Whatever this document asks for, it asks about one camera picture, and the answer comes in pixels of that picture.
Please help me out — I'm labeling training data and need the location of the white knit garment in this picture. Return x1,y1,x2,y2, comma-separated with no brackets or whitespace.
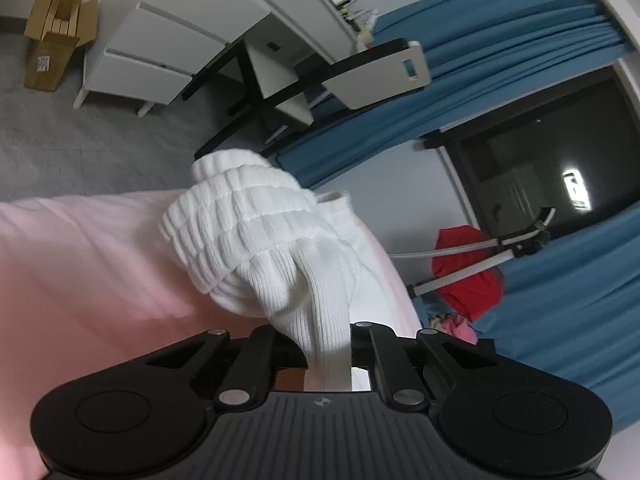
160,150,402,391

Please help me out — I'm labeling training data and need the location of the pink garment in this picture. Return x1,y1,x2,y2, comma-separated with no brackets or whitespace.
430,314,478,344

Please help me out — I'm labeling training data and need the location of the red garment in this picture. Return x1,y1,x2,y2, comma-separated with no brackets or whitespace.
430,224,507,322

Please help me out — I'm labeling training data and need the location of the pastel tie-dye bed sheet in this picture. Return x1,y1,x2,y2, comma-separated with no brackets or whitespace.
1,191,420,479

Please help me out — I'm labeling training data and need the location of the blue curtain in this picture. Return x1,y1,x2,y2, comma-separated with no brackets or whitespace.
277,0,639,430

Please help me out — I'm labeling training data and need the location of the white drying rack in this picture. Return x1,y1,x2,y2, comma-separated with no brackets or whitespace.
387,205,558,298

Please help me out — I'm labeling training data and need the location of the white black chair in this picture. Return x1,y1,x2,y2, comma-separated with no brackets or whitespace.
182,38,432,159

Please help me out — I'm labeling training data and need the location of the white drawer cabinet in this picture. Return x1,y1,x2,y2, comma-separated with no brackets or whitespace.
74,0,269,115

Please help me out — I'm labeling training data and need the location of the open cardboard box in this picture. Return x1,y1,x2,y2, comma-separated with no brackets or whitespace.
24,0,99,92

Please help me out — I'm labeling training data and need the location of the white desk with clutter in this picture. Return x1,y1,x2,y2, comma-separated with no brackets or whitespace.
188,0,381,126

